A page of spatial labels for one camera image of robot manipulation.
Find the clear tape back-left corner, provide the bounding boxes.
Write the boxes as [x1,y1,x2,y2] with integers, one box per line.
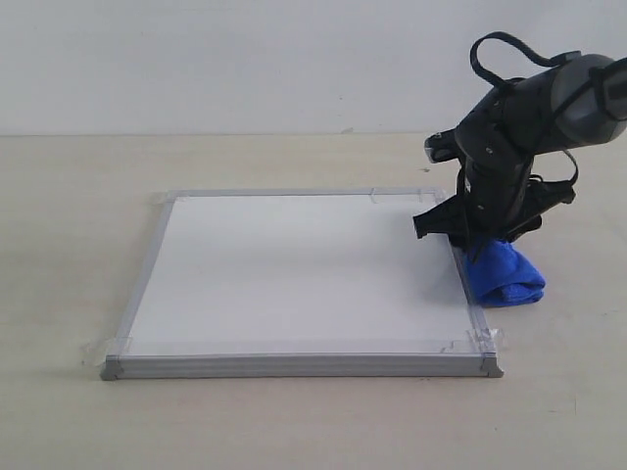
[147,191,189,206]

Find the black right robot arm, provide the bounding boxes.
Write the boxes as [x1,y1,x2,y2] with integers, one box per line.
[413,54,626,246]

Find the clear tape front-left corner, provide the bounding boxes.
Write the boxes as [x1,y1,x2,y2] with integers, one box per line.
[79,337,132,368]

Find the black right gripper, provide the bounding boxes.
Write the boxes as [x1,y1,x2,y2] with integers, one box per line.
[412,158,575,243]

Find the blue microfibre cloth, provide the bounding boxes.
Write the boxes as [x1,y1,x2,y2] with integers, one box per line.
[464,240,546,308]

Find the white board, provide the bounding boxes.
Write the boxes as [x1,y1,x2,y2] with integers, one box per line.
[100,188,503,381]

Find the clear tape back-right corner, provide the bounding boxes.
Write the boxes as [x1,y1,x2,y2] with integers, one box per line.
[369,187,438,206]

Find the clear tape front-right corner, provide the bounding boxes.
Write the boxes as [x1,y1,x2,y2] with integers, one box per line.
[440,328,507,355]

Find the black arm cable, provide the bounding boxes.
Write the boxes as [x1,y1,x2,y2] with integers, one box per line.
[468,31,584,92]

